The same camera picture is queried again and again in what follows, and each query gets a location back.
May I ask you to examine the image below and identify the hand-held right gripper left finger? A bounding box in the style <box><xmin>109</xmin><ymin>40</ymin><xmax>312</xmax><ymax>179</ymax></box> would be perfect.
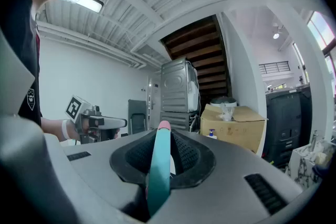
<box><xmin>44</xmin><ymin>128</ymin><xmax>159</xmax><ymax>224</ymax></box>

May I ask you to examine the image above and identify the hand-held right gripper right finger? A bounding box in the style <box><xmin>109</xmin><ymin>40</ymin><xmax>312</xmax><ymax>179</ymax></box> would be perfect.
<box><xmin>154</xmin><ymin>129</ymin><xmax>314</xmax><ymax>224</ymax></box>

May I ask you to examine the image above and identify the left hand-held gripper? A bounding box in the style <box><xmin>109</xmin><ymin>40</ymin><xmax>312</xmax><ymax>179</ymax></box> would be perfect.
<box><xmin>65</xmin><ymin>95</ymin><xmax>128</xmax><ymax>144</ymax></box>

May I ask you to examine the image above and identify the person's left forearm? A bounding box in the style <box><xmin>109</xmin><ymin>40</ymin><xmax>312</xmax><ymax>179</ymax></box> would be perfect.
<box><xmin>40</xmin><ymin>116</ymin><xmax>65</xmax><ymax>143</ymax></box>

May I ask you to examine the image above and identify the person's left hand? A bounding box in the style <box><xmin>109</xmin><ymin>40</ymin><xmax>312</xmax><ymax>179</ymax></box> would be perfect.
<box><xmin>67</xmin><ymin>117</ymin><xmax>92</xmax><ymax>141</ymax></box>

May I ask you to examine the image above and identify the grey folding chair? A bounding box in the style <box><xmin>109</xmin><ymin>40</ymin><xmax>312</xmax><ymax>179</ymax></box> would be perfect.
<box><xmin>128</xmin><ymin>99</ymin><xmax>148</xmax><ymax>135</ymax></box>

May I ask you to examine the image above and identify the white door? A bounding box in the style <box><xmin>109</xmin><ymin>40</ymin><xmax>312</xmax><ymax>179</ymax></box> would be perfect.
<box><xmin>146</xmin><ymin>75</ymin><xmax>162</xmax><ymax>131</ymax></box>

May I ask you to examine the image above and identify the white wristband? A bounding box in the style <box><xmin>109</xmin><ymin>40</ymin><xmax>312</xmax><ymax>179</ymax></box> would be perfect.
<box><xmin>61</xmin><ymin>119</ymin><xmax>71</xmax><ymax>140</ymax></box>

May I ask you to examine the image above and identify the large cardboard box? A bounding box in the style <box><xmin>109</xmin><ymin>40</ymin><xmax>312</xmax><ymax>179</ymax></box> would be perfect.
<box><xmin>199</xmin><ymin>103</ymin><xmax>266</xmax><ymax>154</ymax></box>

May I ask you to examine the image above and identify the crumpled clear plastic wrap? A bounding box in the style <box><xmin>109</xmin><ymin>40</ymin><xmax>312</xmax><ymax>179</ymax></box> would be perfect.
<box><xmin>218</xmin><ymin>102</ymin><xmax>235</xmax><ymax>122</ymax></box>

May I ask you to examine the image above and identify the white marble-pattern box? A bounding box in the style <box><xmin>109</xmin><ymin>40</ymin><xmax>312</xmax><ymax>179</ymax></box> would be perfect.
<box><xmin>286</xmin><ymin>138</ymin><xmax>336</xmax><ymax>189</ymax></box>

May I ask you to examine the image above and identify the black cabinet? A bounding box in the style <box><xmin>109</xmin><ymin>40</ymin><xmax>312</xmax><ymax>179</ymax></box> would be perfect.
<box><xmin>264</xmin><ymin>85</ymin><xmax>313</xmax><ymax>167</ymax></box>

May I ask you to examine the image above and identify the round black and white pot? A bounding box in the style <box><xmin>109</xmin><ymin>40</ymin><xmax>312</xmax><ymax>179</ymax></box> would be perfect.
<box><xmin>209</xmin><ymin>95</ymin><xmax>238</xmax><ymax>109</ymax></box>

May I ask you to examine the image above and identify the dark wooden staircase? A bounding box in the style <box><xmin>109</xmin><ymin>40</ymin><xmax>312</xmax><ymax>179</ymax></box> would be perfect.
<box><xmin>159</xmin><ymin>15</ymin><xmax>233</xmax><ymax>104</ymax></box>

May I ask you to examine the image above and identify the person's black printed shirt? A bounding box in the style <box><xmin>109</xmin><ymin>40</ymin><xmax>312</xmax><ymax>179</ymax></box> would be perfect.
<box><xmin>0</xmin><ymin>0</ymin><xmax>43</xmax><ymax>126</ymax></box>

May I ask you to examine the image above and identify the rectangular ceiling light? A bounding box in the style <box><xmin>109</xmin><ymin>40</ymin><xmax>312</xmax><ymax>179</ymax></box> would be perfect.
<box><xmin>75</xmin><ymin>0</ymin><xmax>104</xmax><ymax>14</ymax></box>

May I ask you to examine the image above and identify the black balcony railing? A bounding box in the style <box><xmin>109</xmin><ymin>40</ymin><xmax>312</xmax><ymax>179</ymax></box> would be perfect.
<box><xmin>258</xmin><ymin>60</ymin><xmax>291</xmax><ymax>74</ymax></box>

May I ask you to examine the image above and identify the window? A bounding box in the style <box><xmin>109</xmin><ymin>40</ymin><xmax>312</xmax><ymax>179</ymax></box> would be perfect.
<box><xmin>306</xmin><ymin>10</ymin><xmax>336</xmax><ymax>92</ymax></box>

